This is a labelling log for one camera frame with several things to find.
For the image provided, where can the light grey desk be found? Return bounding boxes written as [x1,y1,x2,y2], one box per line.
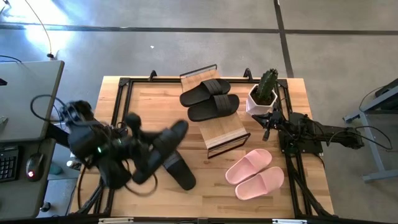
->
[0,60,65,142]

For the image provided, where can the silver aluminium extrusion bar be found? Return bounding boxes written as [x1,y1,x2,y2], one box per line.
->
[272,218,307,224]
[98,217,134,223]

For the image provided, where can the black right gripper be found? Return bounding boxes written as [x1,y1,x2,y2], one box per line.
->
[251,110,284,131]

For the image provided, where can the black computer mouse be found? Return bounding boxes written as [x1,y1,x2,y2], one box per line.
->
[25,152,45,182]

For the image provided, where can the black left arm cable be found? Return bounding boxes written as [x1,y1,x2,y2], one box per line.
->
[124,160,159,197]

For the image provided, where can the black keyboard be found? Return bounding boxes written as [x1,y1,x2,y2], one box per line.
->
[0,145,19,183]

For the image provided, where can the black looped cable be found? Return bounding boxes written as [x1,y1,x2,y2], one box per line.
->
[30,94,68,124]

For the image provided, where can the small white bottle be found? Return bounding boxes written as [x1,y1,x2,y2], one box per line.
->
[66,159,82,171]

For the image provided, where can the grey metal desk frame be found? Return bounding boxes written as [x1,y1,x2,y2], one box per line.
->
[343,77,398,183]

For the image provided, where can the dark grey desk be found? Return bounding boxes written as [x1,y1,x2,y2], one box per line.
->
[0,138,57,220]

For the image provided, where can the small teal object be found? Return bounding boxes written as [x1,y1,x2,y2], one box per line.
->
[49,164,65,176]

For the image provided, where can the wooden shelf black metal frame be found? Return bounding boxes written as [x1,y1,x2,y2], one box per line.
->
[179,63,251,159]

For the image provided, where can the white hexagonal planter pot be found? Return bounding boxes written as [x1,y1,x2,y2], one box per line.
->
[246,83,279,116]

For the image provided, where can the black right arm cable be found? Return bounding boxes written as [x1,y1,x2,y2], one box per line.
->
[326,126,393,151]

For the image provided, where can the thin black floor cable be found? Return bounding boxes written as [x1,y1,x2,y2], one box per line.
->
[23,0,56,60]

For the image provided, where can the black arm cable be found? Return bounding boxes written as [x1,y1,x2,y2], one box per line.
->
[124,160,159,197]
[326,126,393,151]

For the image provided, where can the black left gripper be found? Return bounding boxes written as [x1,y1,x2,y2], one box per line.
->
[119,112,158,175]

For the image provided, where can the black rubber slide sandal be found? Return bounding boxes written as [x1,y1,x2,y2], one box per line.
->
[179,78,231,108]
[161,151,197,191]
[187,93,241,123]
[132,119,190,185]

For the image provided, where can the green cactus plant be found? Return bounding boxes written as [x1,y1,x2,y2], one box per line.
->
[255,68,279,103]

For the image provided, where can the pink rubber slide sandal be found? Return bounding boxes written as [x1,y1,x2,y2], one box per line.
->
[234,166,285,201]
[224,148,273,185]

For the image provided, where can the black aluminium rig frame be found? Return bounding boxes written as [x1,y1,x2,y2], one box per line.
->
[70,67,335,218]

